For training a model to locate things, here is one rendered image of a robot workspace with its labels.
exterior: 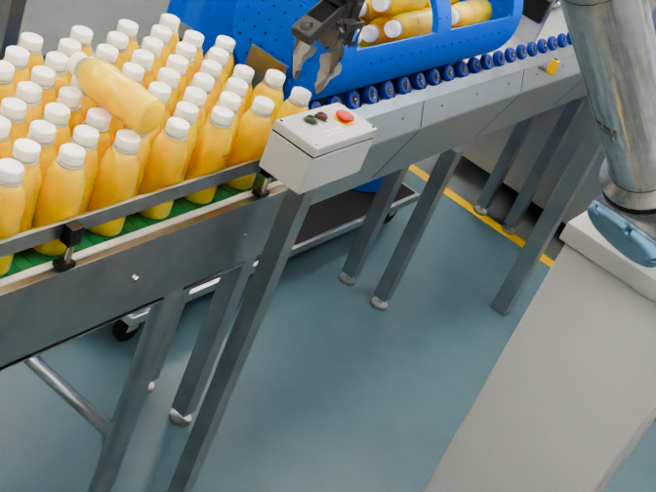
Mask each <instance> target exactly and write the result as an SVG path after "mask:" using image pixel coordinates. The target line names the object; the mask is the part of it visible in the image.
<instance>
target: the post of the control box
mask: <svg viewBox="0 0 656 492"><path fill-rule="evenodd" d="M316 190H317V188H314V189H312V190H309V191H307V192H304V193H301V194H297V193H296V192H295V191H293V190H292V189H291V188H289V187H288V188H287V191H286V193H285V196H284V198H283V201H282V203H281V206H280V208H279V211H278V213H277V216H276V218H275V221H274V223H273V226H272V228H271V231H270V233H269V236H268V239H267V241H266V245H265V248H264V250H263V252H262V254H261V257H260V259H259V262H258V264H257V267H256V269H255V272H254V274H253V277H252V279H251V282H250V284H249V287H248V289H247V292H246V294H245V297H244V299H243V302H242V304H241V307H240V310H239V312H238V314H237V316H236V319H235V321H234V324H233V326H232V329H231V331H230V334H229V336H228V339H227V341H226V344H225V348H224V350H223V353H222V355H221V358H220V360H219V363H218V365H217V368H216V370H215V373H214V376H213V378H212V381H211V383H210V386H209V387H208V390H207V392H206V395H205V397H204V400H203V402H202V405H201V407H200V410H199V412H198V415H197V417H196V420H195V422H194V425H193V427H192V430H191V432H190V435H189V437H188V440H187V443H186V445H185V448H184V452H183V454H182V456H181V458H180V461H179V463H178V466H177V468H176V471H175V473H174V476H173V478H172V481H171V483H170V486H169V488H168V491H167V492H191V491H192V488H193V486H194V483H195V481H196V478H197V476H198V475H199V472H200V470H201V467H202V465H203V463H204V460H205V458H206V455H207V453H208V451H209V448H210V446H211V443H212V441H213V438H214V436H215V434H216V431H217V429H218V426H219V424H220V422H221V419H222V417H223V414H224V412H225V410H226V407H227V404H228V402H229V399H230V397H231V395H232V392H233V390H234V387H235V385H236V382H237V380H238V378H239V375H240V373H241V370H242V368H243V366H244V363H245V361H246V358H247V356H248V354H249V351H250V349H251V346H252V344H253V342H254V340H255V338H256V335H257V333H258V330H259V328H260V326H261V323H262V321H263V318H264V316H265V313H266V311H267V307H268V305H269V302H270V300H271V298H272V295H273V293H274V290H275V288H276V286H277V283H278V281H279V278H280V276H281V273H282V271H283V269H284V267H285V265H286V262H287V260H288V258H289V255H290V253H291V250H292V248H293V245H294V243H295V241H296V238H297V236H298V233H299V231H300V229H301V226H302V224H303V221H304V219H305V217H306V214H307V212H308V208H309V205H310V203H311V201H312V198H313V196H314V194H315V192H316Z"/></svg>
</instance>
